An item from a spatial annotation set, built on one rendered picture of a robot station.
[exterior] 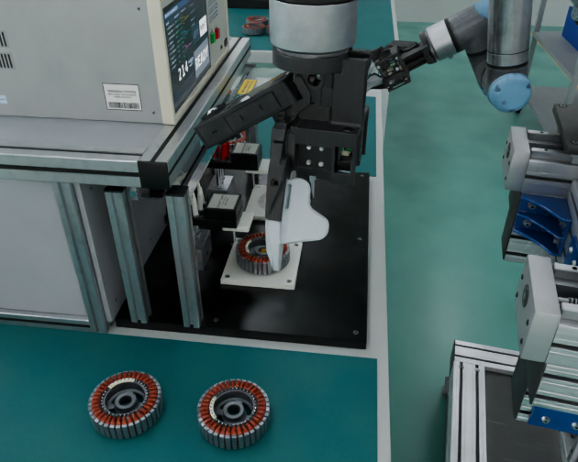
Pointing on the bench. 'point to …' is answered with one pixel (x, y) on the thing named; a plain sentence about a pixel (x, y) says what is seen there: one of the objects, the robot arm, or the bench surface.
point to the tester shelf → (104, 140)
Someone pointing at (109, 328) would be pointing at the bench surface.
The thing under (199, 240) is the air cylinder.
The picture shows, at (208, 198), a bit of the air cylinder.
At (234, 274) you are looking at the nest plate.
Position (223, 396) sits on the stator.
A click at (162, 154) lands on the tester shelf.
